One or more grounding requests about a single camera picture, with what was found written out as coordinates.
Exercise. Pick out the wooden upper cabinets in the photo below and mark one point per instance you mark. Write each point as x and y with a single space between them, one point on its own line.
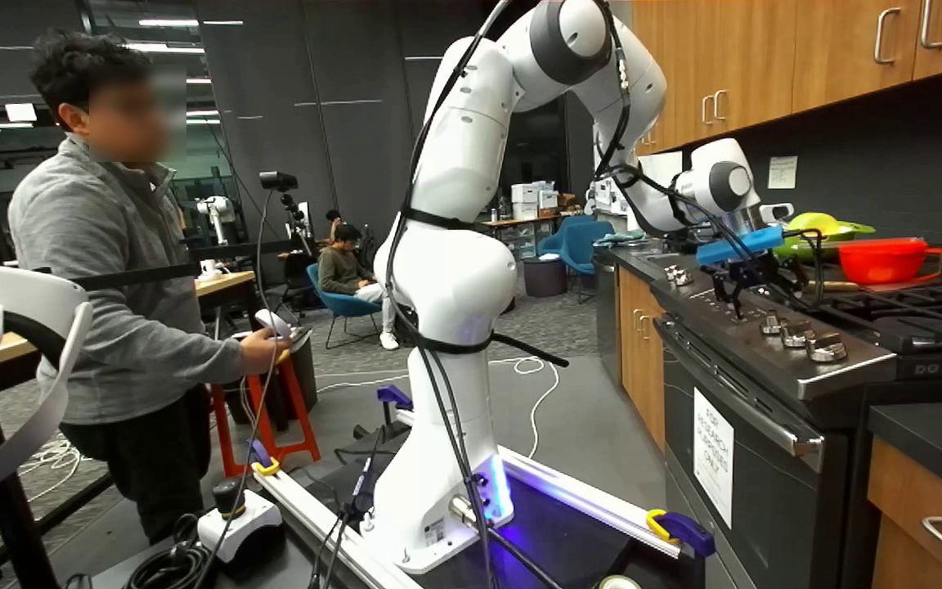
741 63

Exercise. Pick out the wooden spoon on stove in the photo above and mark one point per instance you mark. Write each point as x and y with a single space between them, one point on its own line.
833 286

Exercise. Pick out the robot base platform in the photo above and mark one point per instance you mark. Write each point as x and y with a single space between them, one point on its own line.
565 534

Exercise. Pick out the green bowl with yellow item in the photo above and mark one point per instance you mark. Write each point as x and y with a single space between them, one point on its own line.
815 233

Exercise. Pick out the white paper on oven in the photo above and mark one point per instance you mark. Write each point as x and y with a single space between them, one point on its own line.
716 457

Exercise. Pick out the wooden cabinets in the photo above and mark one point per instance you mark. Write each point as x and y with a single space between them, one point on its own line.
644 355
741 63

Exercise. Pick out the person in grey sweater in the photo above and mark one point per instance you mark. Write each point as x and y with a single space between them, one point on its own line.
98 213

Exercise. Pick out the wooden lower cabinets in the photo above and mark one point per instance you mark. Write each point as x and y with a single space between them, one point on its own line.
644 355

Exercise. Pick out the white wall outlet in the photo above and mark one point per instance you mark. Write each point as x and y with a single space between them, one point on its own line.
782 170

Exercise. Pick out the stainless steel stove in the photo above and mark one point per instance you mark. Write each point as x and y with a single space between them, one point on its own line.
802 443

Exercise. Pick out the white handheld controller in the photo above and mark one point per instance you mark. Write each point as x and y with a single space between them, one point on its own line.
275 324

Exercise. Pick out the orange stool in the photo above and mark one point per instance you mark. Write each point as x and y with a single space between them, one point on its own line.
264 418

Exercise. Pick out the red pot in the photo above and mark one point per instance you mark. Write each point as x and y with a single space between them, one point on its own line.
894 260

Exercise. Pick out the seated person in background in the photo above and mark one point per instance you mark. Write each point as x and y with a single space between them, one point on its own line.
342 266

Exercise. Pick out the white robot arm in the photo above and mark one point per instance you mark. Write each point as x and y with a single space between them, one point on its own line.
445 481

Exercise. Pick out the blue chair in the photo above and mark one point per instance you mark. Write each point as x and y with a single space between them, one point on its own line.
342 307

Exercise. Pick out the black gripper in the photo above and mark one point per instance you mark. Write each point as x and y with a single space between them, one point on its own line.
758 275

